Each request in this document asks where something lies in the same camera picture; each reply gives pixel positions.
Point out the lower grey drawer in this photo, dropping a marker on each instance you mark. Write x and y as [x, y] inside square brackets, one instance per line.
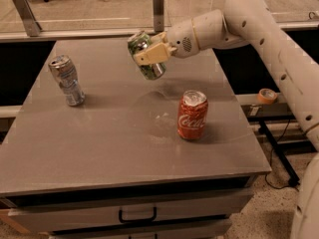
[186, 229]

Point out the middle metal railing bracket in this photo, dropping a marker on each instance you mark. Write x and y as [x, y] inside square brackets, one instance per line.
[158, 11]

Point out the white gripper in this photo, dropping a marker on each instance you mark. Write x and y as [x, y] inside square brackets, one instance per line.
[181, 40]

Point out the grey drawer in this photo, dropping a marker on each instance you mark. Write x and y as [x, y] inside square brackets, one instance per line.
[186, 229]
[132, 210]

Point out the green soda can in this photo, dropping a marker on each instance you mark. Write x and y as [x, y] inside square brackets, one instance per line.
[138, 42]

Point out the left metal railing bracket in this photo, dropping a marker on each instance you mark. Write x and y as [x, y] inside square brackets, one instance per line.
[32, 28]

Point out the upper grey drawer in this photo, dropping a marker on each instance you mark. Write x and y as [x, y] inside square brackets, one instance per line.
[132, 210]

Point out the silver soda can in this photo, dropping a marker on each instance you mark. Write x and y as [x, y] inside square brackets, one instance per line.
[65, 74]

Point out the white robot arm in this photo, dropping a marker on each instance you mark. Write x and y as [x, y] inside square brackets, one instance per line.
[296, 75]

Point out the orange tape roll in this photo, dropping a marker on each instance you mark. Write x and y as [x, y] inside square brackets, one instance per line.
[267, 96]

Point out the black metal stand leg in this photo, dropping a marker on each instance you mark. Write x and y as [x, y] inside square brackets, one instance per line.
[293, 180]

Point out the metal railing bracket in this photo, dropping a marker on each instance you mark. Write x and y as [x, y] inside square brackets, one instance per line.
[32, 28]
[158, 11]

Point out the red Coca-Cola can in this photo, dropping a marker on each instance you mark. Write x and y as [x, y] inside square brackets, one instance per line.
[191, 116]

